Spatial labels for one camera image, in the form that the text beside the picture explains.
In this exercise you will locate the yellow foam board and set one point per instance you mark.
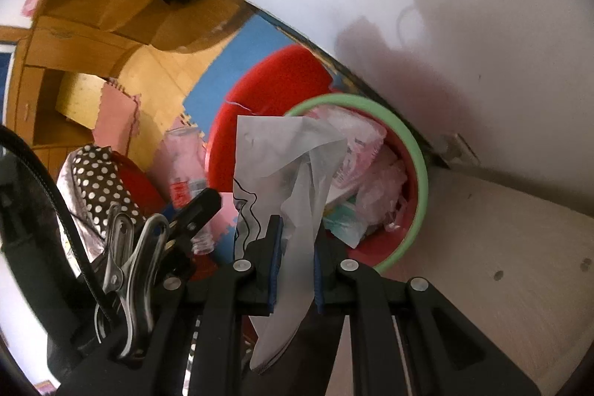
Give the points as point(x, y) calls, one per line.
point(79, 99)

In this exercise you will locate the clear plastic bottle red label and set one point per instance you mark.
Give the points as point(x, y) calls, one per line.
point(183, 164)

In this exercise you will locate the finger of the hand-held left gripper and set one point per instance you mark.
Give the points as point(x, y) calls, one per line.
point(199, 208)

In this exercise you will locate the brown polka dot cloth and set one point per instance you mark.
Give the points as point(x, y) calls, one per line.
point(97, 187)

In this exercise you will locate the pink printed packaging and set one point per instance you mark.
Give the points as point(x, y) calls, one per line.
point(357, 141)

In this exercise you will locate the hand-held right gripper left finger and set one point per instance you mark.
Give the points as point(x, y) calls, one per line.
point(274, 261)

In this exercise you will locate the red bin with green rim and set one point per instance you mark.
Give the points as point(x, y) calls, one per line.
point(371, 250)

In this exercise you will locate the metal spring clip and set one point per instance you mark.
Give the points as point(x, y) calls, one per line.
point(134, 266)

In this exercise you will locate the blue window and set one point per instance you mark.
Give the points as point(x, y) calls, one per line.
point(4, 71)

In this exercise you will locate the clear crumpled plastic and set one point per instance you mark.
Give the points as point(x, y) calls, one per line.
point(380, 187)

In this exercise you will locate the pink patterned box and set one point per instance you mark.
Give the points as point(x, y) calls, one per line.
point(35, 1)

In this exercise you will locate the white translucent plastic bag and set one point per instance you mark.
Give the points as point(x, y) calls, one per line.
point(278, 154)

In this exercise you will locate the pink foam mat piece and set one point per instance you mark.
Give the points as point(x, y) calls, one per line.
point(116, 117)

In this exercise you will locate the teal wet wipes packet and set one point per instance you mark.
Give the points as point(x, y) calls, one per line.
point(343, 229)

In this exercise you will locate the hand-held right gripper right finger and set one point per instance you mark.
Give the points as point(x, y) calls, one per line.
point(318, 284)

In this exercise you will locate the grey wall outlet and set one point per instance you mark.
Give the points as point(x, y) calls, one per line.
point(457, 148)

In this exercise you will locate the red round object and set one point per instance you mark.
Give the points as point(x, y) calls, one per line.
point(144, 187)

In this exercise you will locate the blue foam floor mat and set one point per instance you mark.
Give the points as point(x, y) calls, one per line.
point(232, 57)

